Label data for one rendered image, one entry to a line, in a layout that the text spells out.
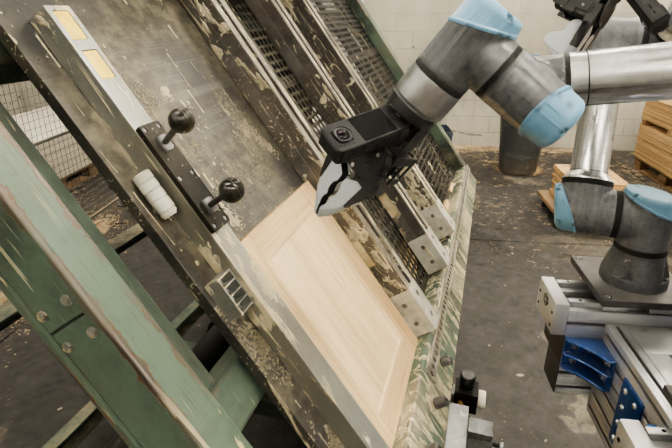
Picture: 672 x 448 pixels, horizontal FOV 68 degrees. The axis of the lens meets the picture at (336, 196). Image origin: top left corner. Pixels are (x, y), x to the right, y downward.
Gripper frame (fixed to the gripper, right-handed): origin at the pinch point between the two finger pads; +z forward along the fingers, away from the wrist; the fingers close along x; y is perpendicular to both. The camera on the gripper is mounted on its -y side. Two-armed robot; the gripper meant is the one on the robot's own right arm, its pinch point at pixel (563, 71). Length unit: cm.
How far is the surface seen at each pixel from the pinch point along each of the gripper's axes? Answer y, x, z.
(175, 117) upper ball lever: 31, 45, 34
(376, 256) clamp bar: 17, -18, 53
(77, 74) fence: 51, 47, 38
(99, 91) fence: 47, 45, 38
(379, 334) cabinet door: 4, -10, 64
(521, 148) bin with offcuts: 93, -445, 7
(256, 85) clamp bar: 56, 3, 31
